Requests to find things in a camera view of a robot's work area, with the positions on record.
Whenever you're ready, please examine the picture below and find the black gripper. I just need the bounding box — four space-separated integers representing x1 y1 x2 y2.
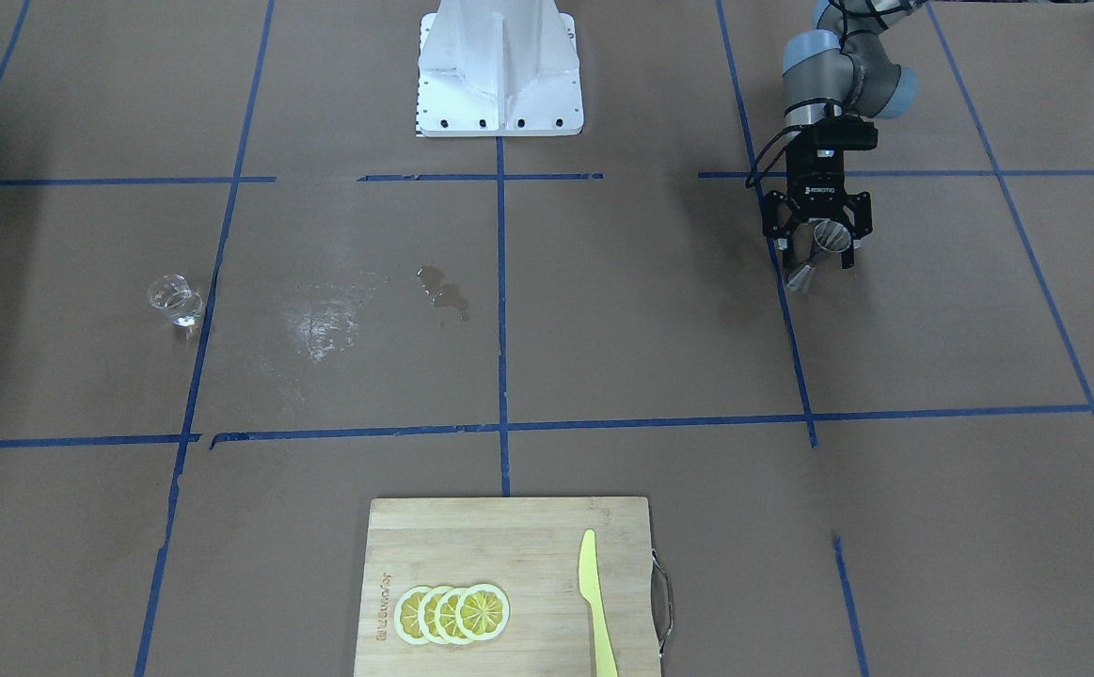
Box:
763 141 873 270

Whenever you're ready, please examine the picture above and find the steel double jigger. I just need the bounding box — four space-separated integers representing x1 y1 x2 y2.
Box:
785 218 853 292

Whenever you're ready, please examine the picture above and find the clear glass measuring cup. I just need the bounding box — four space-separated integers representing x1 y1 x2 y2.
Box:
147 275 203 327

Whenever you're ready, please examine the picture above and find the yellow plastic knife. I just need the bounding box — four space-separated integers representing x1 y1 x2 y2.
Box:
578 528 619 676

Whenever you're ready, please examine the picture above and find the lemon slice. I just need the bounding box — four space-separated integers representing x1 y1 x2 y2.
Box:
415 586 453 644
455 583 511 642
432 587 472 646
395 586 434 646

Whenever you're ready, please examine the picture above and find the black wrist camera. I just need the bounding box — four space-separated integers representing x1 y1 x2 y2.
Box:
806 115 878 151

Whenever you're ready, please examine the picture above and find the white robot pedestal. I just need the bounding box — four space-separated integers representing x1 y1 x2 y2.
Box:
415 1 585 138

